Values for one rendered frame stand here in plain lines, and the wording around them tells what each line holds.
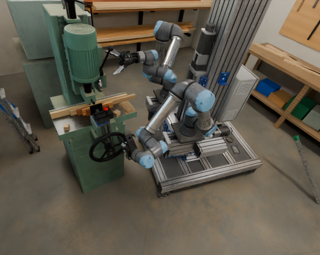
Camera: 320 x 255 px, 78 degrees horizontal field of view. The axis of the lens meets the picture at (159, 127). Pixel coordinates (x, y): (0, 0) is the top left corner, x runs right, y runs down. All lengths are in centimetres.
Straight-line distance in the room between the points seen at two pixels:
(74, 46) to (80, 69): 14
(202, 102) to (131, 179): 143
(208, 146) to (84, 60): 113
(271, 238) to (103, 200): 169
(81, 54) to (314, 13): 334
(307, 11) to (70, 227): 405
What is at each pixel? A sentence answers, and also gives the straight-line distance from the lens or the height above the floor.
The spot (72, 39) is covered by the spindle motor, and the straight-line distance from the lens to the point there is 128.
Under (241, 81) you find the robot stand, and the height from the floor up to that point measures 122.
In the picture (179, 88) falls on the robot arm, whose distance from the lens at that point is 115.
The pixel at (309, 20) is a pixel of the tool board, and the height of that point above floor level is 134.
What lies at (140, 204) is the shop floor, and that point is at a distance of 215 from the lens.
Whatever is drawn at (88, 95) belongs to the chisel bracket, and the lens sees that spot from 150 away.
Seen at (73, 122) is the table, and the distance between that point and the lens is 156.
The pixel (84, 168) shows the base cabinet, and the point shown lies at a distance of 187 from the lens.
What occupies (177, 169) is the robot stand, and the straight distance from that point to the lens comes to 216.
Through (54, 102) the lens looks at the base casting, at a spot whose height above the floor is 80.
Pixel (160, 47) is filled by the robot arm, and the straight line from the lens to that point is 177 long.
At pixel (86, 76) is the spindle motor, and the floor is 125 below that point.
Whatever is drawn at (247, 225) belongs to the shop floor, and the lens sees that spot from 240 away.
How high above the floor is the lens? 197
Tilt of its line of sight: 44 degrees down
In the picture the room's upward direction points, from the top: 12 degrees clockwise
